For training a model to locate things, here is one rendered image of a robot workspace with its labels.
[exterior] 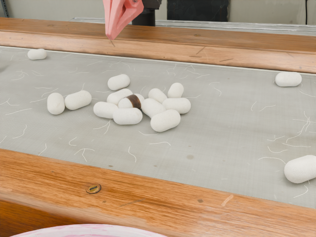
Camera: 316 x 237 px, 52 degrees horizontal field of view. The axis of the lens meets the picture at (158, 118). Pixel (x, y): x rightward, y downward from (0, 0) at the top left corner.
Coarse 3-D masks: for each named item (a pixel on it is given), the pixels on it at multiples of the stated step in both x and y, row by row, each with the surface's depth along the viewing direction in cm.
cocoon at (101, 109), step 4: (96, 104) 38; (100, 104) 38; (104, 104) 38; (108, 104) 38; (112, 104) 38; (96, 108) 38; (100, 108) 38; (104, 108) 38; (108, 108) 37; (112, 108) 37; (116, 108) 38; (96, 112) 38; (100, 112) 38; (104, 112) 38; (108, 112) 37; (112, 112) 37; (100, 116) 38; (104, 116) 38; (108, 116) 38; (112, 116) 38
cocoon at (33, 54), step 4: (28, 52) 55; (32, 52) 55; (36, 52) 55; (40, 52) 55; (44, 52) 55; (28, 56) 55; (32, 56) 55; (36, 56) 55; (40, 56) 55; (44, 56) 56
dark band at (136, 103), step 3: (126, 96) 39; (129, 96) 39; (132, 96) 39; (135, 96) 39; (129, 99) 38; (132, 99) 38; (135, 99) 39; (138, 99) 39; (132, 102) 38; (135, 102) 38; (138, 102) 39; (132, 105) 38; (135, 105) 38; (138, 105) 39; (138, 108) 39
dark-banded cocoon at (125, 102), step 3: (138, 96) 39; (141, 96) 39; (123, 99) 38; (126, 99) 38; (141, 99) 39; (120, 102) 38; (123, 102) 38; (126, 102) 38; (129, 102) 38; (141, 102) 39; (120, 105) 38; (123, 105) 38; (126, 105) 38; (129, 105) 38; (141, 105) 39; (141, 108) 40
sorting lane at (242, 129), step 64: (0, 64) 55; (64, 64) 54; (128, 64) 53; (192, 64) 52; (0, 128) 37; (64, 128) 37; (128, 128) 37; (192, 128) 36; (256, 128) 36; (256, 192) 28
